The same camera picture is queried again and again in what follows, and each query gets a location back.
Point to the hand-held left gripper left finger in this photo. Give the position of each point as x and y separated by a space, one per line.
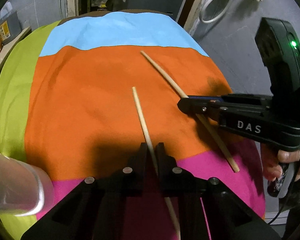
142 160

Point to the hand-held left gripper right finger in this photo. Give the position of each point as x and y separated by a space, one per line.
162 160

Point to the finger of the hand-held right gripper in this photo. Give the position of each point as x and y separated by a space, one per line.
195 106
247 98

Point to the wooden chopstick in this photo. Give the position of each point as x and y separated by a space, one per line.
141 115
162 72

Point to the white plastic utensil basket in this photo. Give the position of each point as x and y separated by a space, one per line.
15 180

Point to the person's right hand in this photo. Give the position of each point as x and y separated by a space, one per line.
268 165

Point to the colourful striped cloth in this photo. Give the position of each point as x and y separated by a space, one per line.
90 92

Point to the large oil jug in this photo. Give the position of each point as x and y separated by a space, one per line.
11 26

